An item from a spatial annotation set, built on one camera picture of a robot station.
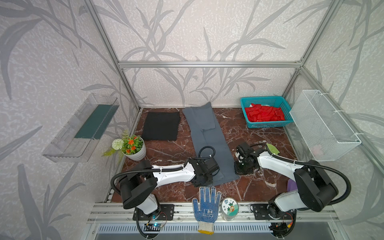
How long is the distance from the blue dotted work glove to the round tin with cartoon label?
6cm

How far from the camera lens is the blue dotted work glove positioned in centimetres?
71

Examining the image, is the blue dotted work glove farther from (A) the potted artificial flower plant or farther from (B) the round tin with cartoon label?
(A) the potted artificial flower plant

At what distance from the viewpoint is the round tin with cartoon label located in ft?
2.23
